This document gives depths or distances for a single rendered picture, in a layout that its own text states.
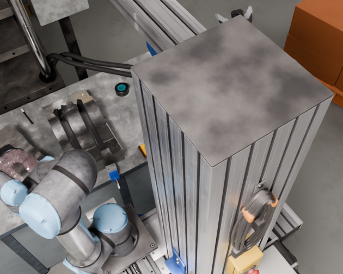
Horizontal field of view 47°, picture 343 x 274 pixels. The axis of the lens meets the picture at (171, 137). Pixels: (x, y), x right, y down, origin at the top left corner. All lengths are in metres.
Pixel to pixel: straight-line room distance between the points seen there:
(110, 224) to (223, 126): 0.84
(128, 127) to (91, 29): 2.01
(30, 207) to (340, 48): 2.56
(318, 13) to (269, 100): 2.51
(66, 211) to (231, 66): 0.55
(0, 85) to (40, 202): 1.68
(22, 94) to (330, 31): 2.12
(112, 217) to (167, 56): 0.80
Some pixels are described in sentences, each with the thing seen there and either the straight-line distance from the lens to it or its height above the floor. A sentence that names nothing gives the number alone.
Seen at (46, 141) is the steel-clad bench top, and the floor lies 0.80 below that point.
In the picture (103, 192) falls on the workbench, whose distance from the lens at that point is 2.18.
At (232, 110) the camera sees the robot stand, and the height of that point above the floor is 2.03.
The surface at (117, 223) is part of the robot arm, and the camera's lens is 1.38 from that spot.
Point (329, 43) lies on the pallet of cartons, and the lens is 3.16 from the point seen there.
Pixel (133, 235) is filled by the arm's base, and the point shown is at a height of 1.08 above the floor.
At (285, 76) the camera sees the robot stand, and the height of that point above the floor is 2.03.
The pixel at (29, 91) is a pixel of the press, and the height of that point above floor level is 0.78.
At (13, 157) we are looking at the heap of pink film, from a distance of 2.11.
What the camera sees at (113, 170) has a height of 0.84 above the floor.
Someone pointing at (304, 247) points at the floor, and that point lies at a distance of 2.77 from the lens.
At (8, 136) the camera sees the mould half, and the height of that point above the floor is 0.91.
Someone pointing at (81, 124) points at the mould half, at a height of 0.90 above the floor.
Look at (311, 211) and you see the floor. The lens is 2.88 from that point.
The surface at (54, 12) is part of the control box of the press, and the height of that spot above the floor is 1.13.
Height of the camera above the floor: 2.53
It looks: 56 degrees down
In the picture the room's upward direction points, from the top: 4 degrees counter-clockwise
